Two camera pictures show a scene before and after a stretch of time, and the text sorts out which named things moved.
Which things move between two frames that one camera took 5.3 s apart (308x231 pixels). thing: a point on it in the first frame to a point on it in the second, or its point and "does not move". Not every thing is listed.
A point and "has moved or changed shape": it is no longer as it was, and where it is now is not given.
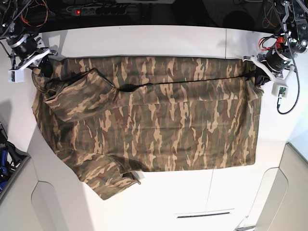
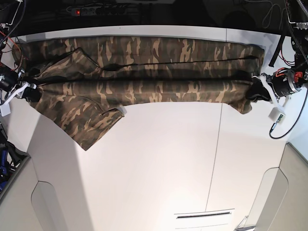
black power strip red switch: [98, 11] does not move
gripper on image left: [25, 49] to [11, 86]
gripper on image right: [276, 63] to [281, 84]
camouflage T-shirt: [109, 117] has moved or changed shape
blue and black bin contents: [11, 157] does not move
